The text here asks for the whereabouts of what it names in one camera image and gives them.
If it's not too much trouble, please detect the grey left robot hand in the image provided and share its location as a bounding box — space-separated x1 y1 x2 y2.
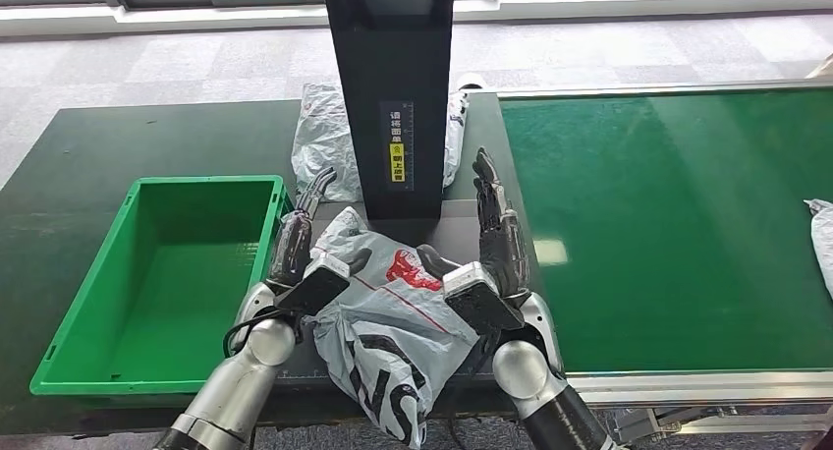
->
265 167 373 294

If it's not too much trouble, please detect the grey parcel dark red print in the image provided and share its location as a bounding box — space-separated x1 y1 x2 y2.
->
804 197 833 302

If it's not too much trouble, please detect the green conveyor belt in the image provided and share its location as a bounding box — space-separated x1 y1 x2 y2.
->
499 87 833 374

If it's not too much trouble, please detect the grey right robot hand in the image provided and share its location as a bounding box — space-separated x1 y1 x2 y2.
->
416 147 531 299

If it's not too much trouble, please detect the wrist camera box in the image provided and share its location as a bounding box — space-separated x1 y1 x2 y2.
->
442 261 526 336
273 253 353 316

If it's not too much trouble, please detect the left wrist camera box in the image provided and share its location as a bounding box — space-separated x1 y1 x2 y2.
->
273 253 353 316

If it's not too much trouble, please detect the black inbound scanner machine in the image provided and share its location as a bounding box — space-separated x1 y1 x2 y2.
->
276 0 541 386

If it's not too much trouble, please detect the grey parcel black lettering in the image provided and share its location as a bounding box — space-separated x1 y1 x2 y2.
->
305 205 483 450

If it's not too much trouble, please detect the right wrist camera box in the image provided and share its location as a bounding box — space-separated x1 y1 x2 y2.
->
442 261 526 336

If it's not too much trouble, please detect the plain grey parcel bag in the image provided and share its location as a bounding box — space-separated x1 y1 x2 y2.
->
291 82 470 204

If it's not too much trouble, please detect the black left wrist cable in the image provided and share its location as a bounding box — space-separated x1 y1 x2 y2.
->
223 307 307 361

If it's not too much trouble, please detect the aluminium conveyor frame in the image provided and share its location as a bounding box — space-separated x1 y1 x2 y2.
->
495 77 833 445

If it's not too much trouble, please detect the yellow and black machine sticker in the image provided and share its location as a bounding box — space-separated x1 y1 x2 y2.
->
379 100 416 192

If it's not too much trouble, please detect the dark green table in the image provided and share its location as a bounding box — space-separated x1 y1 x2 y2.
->
0 93 574 435

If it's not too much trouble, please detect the green plastic crate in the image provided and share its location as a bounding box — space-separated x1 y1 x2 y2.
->
28 175 294 398

